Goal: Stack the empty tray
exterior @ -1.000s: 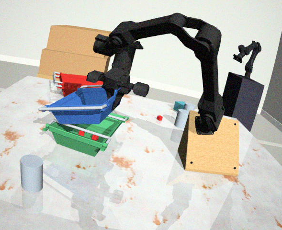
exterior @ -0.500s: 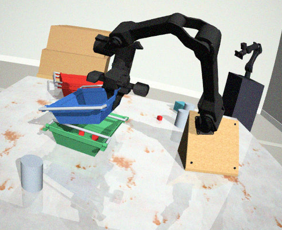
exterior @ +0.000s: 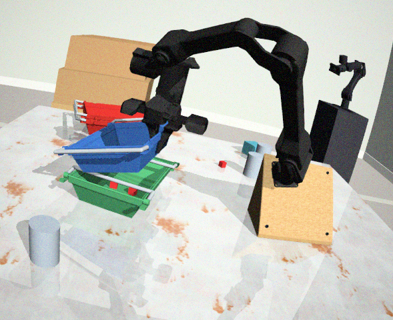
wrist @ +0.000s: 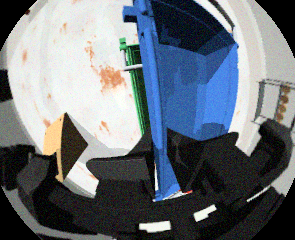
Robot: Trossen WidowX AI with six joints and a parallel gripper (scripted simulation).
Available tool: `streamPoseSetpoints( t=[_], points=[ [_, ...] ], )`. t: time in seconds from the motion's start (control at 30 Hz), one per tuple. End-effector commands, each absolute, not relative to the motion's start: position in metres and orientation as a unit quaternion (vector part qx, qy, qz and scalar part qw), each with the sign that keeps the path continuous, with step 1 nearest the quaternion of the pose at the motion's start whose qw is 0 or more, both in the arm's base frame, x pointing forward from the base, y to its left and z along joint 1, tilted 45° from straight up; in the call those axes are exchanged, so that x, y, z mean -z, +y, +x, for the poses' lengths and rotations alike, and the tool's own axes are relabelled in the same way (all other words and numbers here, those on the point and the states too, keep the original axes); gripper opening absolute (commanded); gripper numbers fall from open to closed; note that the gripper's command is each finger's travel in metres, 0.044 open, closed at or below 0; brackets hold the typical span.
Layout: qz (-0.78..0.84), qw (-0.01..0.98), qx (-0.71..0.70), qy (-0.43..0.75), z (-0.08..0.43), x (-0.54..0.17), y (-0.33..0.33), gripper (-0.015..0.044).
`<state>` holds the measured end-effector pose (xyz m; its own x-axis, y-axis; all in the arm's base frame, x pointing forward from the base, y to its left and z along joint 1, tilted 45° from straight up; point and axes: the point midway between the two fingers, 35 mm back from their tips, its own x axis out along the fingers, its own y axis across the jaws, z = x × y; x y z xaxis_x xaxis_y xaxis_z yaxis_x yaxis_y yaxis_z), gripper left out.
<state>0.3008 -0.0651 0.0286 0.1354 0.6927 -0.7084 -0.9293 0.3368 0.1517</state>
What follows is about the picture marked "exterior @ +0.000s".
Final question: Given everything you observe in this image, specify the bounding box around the blue plastic tray with grey wire bars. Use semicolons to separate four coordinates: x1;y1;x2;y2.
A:
54;118;168;173

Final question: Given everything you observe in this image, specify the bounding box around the small red block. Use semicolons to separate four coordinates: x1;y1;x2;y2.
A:
218;161;227;168
128;187;137;196
110;181;118;189

